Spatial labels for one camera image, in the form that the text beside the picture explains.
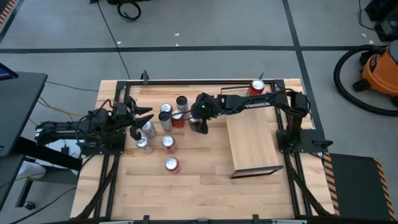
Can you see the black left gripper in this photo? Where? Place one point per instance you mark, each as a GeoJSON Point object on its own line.
{"type": "Point", "coordinates": [124, 115]}

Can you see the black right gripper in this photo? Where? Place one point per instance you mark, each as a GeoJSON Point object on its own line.
{"type": "Point", "coordinates": [196, 113]}

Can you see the red Coca-Cola can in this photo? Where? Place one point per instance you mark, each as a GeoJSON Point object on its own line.
{"type": "Point", "coordinates": [171, 163]}
{"type": "Point", "coordinates": [168, 141]}
{"type": "Point", "coordinates": [257, 84]}
{"type": "Point", "coordinates": [194, 125]}

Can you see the tall slim silver can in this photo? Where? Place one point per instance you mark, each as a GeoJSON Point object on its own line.
{"type": "Point", "coordinates": [182, 101]}
{"type": "Point", "coordinates": [164, 117]}

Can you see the red Coke Zero can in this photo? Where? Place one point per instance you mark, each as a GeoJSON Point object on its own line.
{"type": "Point", "coordinates": [178, 122]}
{"type": "Point", "coordinates": [166, 107]}

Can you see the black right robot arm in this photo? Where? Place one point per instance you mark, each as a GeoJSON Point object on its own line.
{"type": "Point", "coordinates": [248, 102]}

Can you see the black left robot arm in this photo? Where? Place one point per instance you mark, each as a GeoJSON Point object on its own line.
{"type": "Point", "coordinates": [62, 127]}

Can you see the silver Diet Coke can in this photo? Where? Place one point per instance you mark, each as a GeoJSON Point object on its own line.
{"type": "Point", "coordinates": [143, 142]}
{"type": "Point", "coordinates": [150, 130]}

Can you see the black table clamp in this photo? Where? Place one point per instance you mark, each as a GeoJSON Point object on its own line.
{"type": "Point", "coordinates": [146, 219]}
{"type": "Point", "coordinates": [145, 77]}
{"type": "Point", "coordinates": [260, 76]}
{"type": "Point", "coordinates": [255, 218]}

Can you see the white paper sheet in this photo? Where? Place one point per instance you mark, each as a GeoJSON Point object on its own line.
{"type": "Point", "coordinates": [74, 156]}

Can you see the small black charger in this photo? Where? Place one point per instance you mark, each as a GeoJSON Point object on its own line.
{"type": "Point", "coordinates": [65, 150]}

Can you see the black desk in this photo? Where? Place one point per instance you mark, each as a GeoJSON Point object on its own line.
{"type": "Point", "coordinates": [18, 109]}

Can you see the computer monitor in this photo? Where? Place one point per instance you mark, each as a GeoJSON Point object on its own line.
{"type": "Point", "coordinates": [6, 74]}

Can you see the orange shop vacuum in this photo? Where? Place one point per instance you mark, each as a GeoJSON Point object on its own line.
{"type": "Point", "coordinates": [336, 74]}
{"type": "Point", "coordinates": [381, 73]}

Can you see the black caster wheel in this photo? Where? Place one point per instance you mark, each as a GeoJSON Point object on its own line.
{"type": "Point", "coordinates": [29, 205]}

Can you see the black mat hazard stripes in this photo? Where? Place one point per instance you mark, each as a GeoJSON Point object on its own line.
{"type": "Point", "coordinates": [6, 11]}
{"type": "Point", "coordinates": [354, 186]}

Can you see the black equipment case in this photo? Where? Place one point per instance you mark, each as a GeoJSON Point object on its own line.
{"type": "Point", "coordinates": [387, 28]}

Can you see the black aluminium table frame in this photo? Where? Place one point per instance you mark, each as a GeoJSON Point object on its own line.
{"type": "Point", "coordinates": [174, 82]}

